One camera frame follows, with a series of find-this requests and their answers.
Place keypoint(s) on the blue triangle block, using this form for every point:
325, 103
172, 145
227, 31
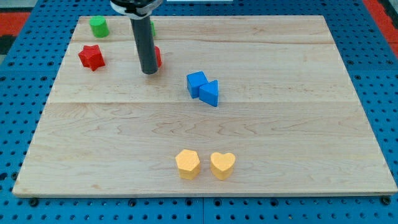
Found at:
209, 93

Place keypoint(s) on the green block behind rod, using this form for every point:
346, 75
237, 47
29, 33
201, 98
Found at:
153, 28

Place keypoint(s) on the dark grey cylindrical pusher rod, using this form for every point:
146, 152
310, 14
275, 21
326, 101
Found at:
142, 31

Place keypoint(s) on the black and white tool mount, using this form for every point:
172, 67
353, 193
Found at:
135, 9

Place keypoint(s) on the red star block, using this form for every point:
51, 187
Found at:
91, 57

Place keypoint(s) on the blue cube block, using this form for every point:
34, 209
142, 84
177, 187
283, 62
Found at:
194, 82

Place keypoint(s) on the green cylinder block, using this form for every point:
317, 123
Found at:
99, 26

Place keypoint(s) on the red circle block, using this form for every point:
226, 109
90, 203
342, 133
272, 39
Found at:
158, 56

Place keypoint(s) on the wooden board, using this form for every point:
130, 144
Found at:
287, 110

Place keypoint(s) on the yellow hexagon block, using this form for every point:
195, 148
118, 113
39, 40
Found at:
188, 164

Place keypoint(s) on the yellow heart block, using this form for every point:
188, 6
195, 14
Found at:
222, 165

